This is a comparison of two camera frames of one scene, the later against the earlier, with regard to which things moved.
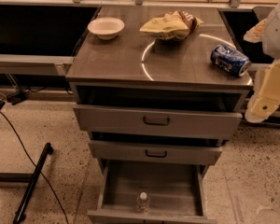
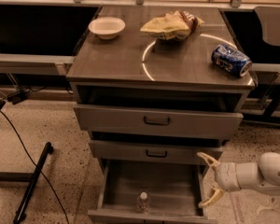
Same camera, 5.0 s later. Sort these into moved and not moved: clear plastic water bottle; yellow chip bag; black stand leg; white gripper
Moved: white gripper
Not moved: black stand leg; clear plastic water bottle; yellow chip bag
